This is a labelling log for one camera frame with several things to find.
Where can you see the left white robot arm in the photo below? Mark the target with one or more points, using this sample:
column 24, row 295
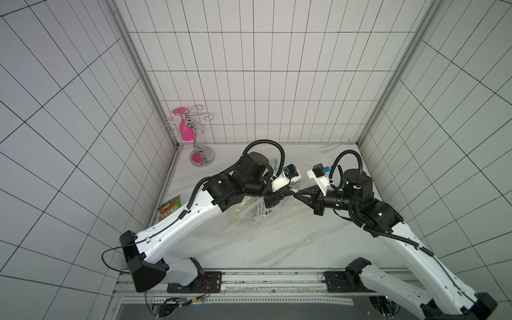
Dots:
column 147, row 252

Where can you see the colourful snack packet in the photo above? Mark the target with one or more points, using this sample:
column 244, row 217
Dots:
column 167, row 208

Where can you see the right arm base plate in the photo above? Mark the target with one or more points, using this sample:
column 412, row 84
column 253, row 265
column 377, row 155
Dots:
column 344, row 282

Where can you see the pink plastic cup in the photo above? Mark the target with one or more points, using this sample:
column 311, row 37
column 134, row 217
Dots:
column 185, row 130

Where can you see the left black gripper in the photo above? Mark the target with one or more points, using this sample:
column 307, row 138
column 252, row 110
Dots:
column 276, row 196

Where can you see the clear plastic vacuum bag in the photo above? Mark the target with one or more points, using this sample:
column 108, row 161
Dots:
column 282, row 176

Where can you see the chrome cup holder stand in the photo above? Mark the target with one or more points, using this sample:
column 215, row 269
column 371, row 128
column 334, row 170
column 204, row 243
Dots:
column 201, row 156

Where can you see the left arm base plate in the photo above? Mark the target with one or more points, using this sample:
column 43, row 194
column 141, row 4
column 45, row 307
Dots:
column 210, row 282

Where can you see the aluminium mounting rail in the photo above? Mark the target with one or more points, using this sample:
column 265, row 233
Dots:
column 256, row 282

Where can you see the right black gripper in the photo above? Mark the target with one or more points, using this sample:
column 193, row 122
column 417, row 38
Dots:
column 318, row 201

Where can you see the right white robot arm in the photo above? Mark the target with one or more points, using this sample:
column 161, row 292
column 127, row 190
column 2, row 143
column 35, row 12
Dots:
column 442, row 295

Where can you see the green striped Doraemon towel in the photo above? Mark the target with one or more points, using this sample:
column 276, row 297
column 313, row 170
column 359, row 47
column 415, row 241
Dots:
column 260, row 214

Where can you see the light green towel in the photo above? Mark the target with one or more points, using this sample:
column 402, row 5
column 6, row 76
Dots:
column 237, row 210

